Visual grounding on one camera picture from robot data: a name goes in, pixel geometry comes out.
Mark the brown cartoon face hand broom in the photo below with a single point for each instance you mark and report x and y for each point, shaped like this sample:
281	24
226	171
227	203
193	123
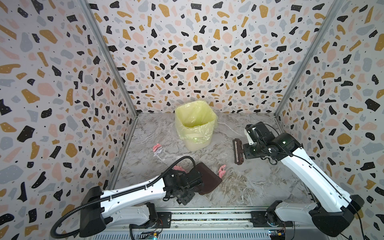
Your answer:
238	151

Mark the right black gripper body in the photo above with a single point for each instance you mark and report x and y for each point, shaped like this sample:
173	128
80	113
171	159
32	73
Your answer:
247	151

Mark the right aluminium corner post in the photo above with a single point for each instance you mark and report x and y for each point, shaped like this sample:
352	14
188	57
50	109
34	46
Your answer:
331	14

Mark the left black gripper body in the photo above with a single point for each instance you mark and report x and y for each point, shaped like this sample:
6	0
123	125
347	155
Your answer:
188	195

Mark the left aluminium corner post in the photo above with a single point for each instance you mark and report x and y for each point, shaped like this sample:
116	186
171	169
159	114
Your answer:
106	53

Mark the cream bin with green bag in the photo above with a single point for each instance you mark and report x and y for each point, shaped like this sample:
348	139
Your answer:
195	123

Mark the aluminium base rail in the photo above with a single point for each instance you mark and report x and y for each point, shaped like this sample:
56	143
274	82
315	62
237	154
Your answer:
213	223

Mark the pink paper scrap upper left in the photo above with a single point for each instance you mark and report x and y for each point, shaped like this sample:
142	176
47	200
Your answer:
222	171

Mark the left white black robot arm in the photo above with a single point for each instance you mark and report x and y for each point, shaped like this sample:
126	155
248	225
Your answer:
131	205

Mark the aluminium corner post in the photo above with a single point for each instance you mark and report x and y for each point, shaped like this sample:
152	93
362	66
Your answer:
106	53
331	14

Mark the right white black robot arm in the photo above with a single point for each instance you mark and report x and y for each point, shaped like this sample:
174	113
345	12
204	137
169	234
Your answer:
334	208

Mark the dark brown plastic dustpan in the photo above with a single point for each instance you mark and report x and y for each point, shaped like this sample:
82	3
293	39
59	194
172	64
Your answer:
210	180

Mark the pink paper scrap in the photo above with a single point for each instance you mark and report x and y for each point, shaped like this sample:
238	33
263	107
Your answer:
179	168
222	171

